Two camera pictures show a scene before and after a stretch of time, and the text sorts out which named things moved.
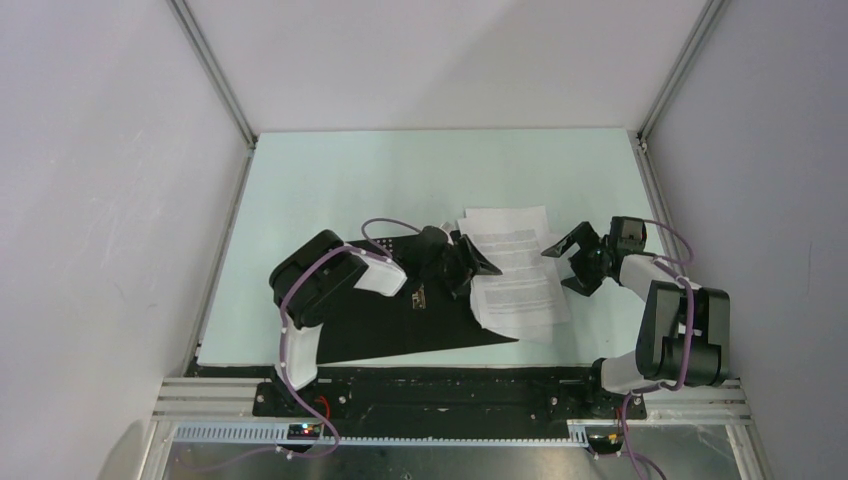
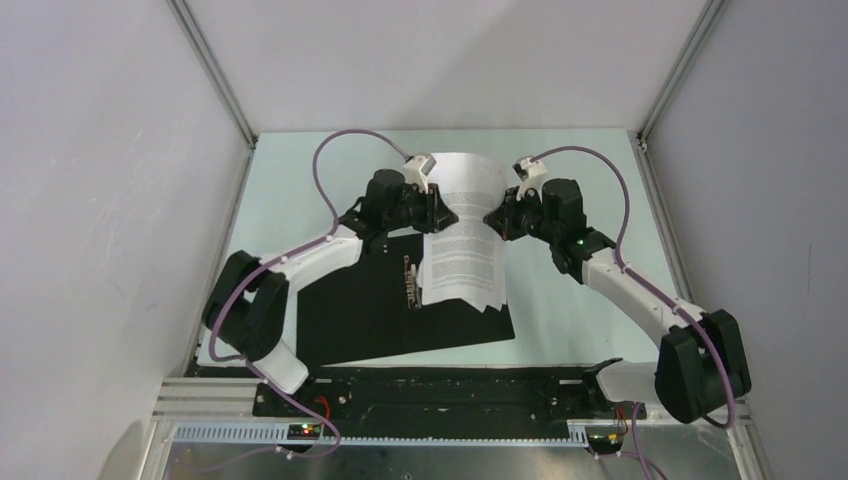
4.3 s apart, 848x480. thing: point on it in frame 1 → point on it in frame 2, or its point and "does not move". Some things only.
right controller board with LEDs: x=605 y=443 does not move
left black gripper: x=466 y=267 → x=437 y=216
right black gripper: x=583 y=282 → x=502 y=220
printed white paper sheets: x=529 y=297 → x=464 y=262
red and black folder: x=376 y=325 does not move
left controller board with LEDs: x=303 y=431 does not move
